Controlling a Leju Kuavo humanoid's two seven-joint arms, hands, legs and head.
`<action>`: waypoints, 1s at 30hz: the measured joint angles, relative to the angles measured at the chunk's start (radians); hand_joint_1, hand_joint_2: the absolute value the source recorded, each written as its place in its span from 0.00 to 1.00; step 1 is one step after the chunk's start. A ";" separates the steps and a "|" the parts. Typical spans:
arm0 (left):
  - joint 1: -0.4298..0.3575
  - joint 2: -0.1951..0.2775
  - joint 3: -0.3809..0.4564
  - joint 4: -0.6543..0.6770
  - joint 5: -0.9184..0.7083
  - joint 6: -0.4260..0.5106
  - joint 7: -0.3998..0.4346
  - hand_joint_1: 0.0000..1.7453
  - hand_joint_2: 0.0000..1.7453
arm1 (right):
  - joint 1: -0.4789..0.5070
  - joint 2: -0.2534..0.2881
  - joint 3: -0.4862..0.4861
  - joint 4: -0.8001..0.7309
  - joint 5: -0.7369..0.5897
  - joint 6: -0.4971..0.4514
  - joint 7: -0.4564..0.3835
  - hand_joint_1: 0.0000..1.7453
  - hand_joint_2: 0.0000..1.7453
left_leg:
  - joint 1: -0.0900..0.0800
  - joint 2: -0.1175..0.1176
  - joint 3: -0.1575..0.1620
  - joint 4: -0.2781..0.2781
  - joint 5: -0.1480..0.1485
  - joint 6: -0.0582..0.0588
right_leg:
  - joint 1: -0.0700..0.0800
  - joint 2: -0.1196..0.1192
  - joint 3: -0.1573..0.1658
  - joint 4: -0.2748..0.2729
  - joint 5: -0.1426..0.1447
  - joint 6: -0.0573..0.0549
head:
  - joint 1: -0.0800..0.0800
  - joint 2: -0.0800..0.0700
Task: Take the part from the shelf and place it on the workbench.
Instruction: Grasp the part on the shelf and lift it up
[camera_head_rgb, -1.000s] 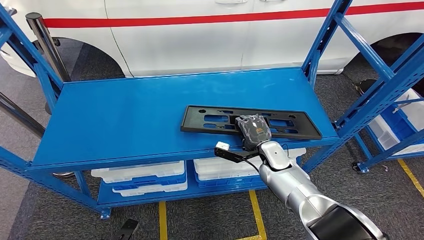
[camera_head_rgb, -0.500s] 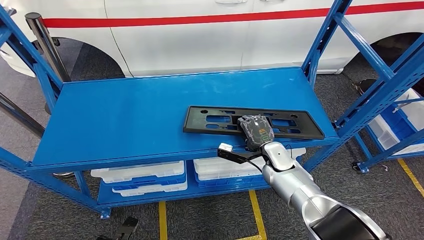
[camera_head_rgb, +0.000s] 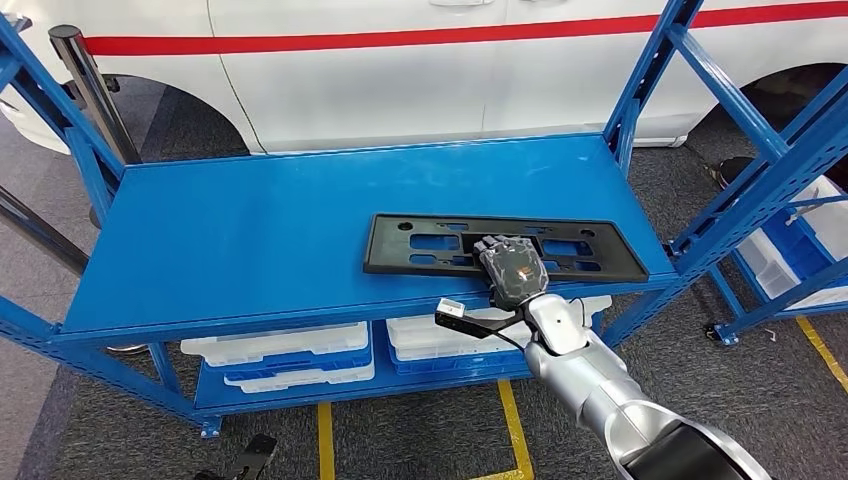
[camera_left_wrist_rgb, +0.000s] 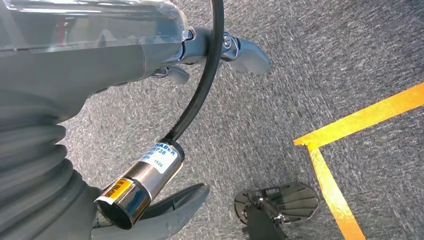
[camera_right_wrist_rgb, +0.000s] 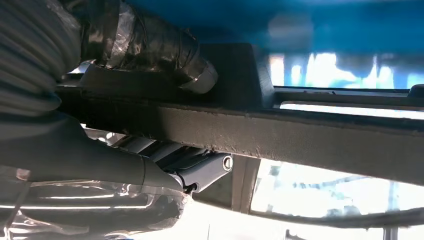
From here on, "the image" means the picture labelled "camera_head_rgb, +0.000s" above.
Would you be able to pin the black plastic plate frame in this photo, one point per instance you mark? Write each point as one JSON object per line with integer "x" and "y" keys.
{"x": 387, "y": 248}

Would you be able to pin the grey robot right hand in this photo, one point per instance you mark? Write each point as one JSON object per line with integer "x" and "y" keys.
{"x": 517, "y": 275}

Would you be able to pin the blue metal shelf rack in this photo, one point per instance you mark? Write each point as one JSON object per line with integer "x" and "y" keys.
{"x": 265, "y": 232}

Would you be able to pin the white plastic bin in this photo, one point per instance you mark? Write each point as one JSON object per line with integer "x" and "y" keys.
{"x": 768, "y": 272}
{"x": 828, "y": 218}

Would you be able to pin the dark metal bar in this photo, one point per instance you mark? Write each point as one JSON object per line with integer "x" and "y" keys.
{"x": 46, "y": 232}

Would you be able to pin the black right wrist camera bracket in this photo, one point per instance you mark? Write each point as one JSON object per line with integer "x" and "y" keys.
{"x": 477, "y": 326}

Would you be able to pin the black left wrist camera bracket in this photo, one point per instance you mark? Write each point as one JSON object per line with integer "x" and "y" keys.
{"x": 255, "y": 454}

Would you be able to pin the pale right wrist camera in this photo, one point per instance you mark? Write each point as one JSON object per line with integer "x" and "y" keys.
{"x": 450, "y": 308}

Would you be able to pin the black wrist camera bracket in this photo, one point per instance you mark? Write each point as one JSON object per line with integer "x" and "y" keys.
{"x": 477, "y": 326}
{"x": 255, "y": 454}

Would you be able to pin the clear plastic bin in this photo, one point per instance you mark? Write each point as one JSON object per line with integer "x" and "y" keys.
{"x": 424, "y": 338}
{"x": 298, "y": 381}
{"x": 265, "y": 344}

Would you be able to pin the white car with red stripe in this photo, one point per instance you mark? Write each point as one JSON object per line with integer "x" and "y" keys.
{"x": 364, "y": 86}

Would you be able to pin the yellow floor tape square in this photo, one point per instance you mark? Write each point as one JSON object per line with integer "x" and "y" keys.
{"x": 324, "y": 444}

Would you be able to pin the chrome stanchion post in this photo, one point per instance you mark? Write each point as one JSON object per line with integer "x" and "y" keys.
{"x": 127, "y": 349}
{"x": 93, "y": 93}

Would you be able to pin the blue shelf rack with casters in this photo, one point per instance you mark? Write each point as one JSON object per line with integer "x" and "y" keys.
{"x": 762, "y": 312}

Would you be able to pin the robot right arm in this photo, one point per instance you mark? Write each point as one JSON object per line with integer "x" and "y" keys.
{"x": 596, "y": 384}

